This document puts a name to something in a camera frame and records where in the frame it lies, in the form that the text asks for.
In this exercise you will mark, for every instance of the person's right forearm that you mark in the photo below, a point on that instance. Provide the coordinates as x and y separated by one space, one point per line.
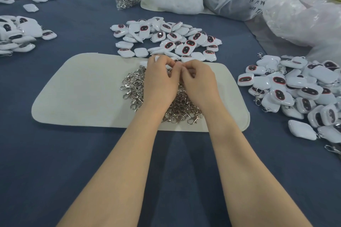
249 173

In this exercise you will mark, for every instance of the cream felt work mat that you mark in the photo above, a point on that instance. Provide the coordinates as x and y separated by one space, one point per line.
77 91

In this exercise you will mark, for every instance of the person's left hand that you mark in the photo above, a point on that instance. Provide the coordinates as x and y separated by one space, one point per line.
160 86

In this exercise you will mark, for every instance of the person's right hand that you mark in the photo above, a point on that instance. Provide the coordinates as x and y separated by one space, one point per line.
201 87

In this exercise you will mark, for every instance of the person's left forearm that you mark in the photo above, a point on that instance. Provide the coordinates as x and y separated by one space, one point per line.
120 173

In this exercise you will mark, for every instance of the crumpled clear plastic bag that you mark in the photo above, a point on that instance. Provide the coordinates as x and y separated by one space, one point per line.
308 20

